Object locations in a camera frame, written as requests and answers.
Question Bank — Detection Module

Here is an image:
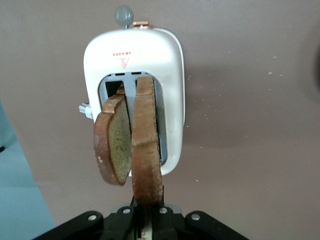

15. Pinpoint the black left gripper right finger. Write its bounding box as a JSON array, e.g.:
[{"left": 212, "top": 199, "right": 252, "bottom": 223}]
[{"left": 152, "top": 184, "right": 183, "bottom": 240}]

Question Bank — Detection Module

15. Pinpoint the brown bread slice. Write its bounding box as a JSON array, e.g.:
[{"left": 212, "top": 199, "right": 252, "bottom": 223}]
[
  {"left": 130, "top": 76, "right": 164, "bottom": 209},
  {"left": 93, "top": 82, "right": 133, "bottom": 187}
]

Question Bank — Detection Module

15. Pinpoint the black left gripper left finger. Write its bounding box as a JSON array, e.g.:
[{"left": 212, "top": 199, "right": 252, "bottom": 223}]
[{"left": 103, "top": 193, "right": 137, "bottom": 240}]

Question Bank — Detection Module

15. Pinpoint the cream white toaster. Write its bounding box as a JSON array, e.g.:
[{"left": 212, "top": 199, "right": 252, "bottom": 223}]
[{"left": 78, "top": 5, "right": 186, "bottom": 176}]

